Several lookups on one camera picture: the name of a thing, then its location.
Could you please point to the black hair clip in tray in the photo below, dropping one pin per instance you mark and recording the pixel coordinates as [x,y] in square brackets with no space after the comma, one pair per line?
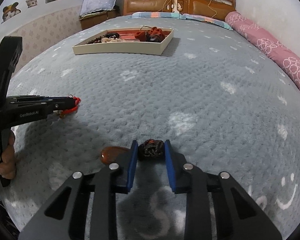
[112,34]

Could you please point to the black scrunchie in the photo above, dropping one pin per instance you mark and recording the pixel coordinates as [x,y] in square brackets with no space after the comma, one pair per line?
[153,39]

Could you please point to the orange scrunchie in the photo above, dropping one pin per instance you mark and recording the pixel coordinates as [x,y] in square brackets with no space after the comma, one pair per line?
[155,32]

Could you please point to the wooden bedside cabinet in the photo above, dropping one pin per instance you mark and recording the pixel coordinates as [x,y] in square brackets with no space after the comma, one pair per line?
[95,21]

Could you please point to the dark woven small scrunchie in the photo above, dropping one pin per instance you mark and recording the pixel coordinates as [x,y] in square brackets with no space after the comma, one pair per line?
[150,150]

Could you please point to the wooden bed headboard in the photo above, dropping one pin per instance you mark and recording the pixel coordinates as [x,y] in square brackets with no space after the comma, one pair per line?
[145,5]

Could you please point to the plaid pillow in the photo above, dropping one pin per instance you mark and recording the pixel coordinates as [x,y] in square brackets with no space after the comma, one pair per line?
[155,15]
[210,20]

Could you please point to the hat cat wall sticker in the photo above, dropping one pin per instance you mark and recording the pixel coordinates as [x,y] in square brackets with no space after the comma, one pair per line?
[11,12]

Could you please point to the beige jewelry tray red lining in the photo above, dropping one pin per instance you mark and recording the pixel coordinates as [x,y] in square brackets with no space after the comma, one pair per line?
[120,49]

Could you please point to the purple dotted pillow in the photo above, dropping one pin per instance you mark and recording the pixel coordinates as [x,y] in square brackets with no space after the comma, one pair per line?
[100,3]

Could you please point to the pink patterned bolster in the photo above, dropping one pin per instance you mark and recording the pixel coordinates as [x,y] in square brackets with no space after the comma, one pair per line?
[277,52]

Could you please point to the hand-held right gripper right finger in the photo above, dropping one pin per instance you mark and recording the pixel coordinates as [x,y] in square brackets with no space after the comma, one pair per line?
[170,165]

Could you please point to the tabby cat wall sticker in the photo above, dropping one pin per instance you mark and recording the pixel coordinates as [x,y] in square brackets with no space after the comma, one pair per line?
[32,1]

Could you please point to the cream fluffy scrunchie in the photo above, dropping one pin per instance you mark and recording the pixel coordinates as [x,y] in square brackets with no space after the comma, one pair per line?
[115,40]

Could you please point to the person's left hand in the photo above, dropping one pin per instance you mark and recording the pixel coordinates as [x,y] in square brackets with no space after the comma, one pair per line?
[8,165]

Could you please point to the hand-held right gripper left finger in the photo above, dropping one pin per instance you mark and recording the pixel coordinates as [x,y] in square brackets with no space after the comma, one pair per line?
[132,165]

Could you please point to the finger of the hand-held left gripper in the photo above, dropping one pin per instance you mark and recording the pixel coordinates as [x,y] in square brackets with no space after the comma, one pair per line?
[65,106]
[40,100]

